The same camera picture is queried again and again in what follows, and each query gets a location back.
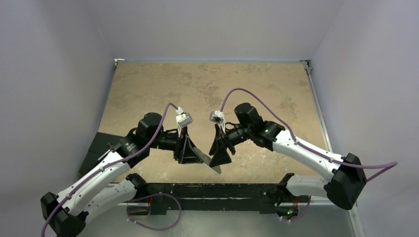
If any aluminium frame rail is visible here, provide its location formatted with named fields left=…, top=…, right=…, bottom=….
left=300, top=60, right=366, bottom=237

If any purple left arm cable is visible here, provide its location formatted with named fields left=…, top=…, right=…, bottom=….
left=41, top=102, right=184, bottom=237

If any black mat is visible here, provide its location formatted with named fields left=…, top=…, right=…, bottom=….
left=78, top=132, right=122, bottom=178

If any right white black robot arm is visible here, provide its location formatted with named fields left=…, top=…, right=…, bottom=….
left=209, top=103, right=367, bottom=210

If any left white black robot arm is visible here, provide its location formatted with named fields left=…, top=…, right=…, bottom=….
left=41, top=113, right=211, bottom=237

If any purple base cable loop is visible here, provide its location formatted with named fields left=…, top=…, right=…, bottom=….
left=126, top=193, right=183, bottom=231

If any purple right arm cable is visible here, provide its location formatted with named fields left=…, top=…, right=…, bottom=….
left=220, top=88, right=399, bottom=182

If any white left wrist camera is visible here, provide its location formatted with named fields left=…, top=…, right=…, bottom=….
left=176, top=107, right=193, bottom=137

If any white universal AC remote control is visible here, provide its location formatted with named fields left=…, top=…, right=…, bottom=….
left=193, top=147, right=222, bottom=175

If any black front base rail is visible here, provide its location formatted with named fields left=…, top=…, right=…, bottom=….
left=144, top=182, right=308, bottom=216

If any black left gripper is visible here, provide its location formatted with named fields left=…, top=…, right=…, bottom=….
left=148, top=125, right=203, bottom=163

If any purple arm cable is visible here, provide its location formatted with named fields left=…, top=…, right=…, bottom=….
left=41, top=102, right=184, bottom=237
left=220, top=88, right=399, bottom=182

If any metal hammer tool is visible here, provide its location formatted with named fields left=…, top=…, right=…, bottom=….
left=98, top=150, right=111, bottom=162

